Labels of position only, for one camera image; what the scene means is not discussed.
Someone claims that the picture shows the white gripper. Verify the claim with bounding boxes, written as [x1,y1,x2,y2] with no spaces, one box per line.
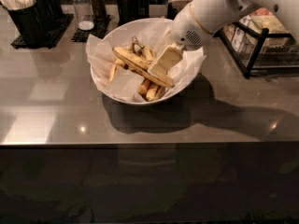
[148,0,258,76]

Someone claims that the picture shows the yellow banana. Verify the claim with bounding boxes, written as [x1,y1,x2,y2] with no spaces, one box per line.
[112,47,174,88]

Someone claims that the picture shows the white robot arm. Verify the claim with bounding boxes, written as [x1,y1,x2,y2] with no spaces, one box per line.
[149,0,299,76]

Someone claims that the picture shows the banana with green stem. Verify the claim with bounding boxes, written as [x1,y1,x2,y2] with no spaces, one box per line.
[132,36,156,64]

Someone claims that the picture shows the white bowl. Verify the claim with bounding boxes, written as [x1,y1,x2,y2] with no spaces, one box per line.
[90,17,205,106]

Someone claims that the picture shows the right greenish banana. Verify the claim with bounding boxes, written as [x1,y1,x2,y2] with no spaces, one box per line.
[154,87,165,100]

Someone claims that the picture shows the bottom small banana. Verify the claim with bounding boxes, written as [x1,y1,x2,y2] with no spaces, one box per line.
[137,78,160,101]

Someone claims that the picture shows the left lower banana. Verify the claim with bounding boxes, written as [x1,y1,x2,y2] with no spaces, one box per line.
[108,58,125,83]

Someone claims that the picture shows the white paper liner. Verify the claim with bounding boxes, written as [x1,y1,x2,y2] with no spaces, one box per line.
[85,18,207,104]

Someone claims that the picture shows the black stirrer holder cup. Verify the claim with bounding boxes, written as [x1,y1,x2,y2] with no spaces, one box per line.
[116,0,150,25]

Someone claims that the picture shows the small black rubber mat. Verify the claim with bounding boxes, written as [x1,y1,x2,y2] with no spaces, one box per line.
[72,16,110,43]

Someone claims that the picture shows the dark pepper shaker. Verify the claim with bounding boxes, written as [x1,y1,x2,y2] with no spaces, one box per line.
[90,0,107,21]

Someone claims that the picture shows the glass salt shaker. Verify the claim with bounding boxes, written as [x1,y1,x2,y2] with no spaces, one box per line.
[72,0,94,31]

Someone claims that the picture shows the left black rubber mat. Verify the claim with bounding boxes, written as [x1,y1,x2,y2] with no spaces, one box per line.
[11,14,74,49]

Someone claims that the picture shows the rear black utensil cup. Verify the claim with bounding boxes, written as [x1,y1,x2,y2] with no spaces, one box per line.
[35,0,64,31]

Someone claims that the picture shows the black utensil cup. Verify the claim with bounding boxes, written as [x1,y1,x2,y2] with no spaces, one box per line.
[0,0,46,35]
[35,0,64,31]

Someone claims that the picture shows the front black utensil cup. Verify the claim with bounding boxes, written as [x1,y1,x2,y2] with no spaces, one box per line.
[0,0,46,35]

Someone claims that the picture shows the black wire packet rack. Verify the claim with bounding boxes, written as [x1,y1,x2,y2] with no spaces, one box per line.
[218,8,299,77]

